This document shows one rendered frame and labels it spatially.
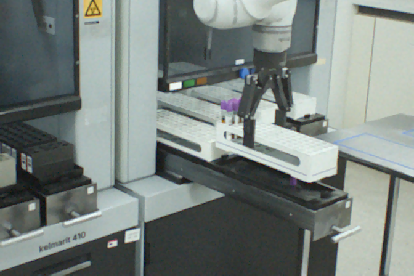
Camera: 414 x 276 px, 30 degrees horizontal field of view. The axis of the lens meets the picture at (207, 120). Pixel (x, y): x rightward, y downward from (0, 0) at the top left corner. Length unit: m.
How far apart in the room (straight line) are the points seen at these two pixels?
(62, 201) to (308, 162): 0.55
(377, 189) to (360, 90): 0.66
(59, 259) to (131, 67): 0.49
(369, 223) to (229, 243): 1.59
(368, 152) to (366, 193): 1.99
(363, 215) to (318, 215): 2.07
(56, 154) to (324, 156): 0.61
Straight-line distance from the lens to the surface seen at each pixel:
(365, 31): 4.43
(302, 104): 2.32
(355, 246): 3.45
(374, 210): 3.85
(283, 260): 2.41
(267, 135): 1.78
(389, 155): 2.05
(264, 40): 1.73
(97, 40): 1.82
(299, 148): 1.72
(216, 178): 1.88
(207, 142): 1.90
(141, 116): 1.95
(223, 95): 2.34
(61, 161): 1.82
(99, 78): 1.84
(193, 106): 2.21
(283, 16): 1.71
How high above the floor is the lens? 1.47
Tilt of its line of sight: 17 degrees down
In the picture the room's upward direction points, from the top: 2 degrees clockwise
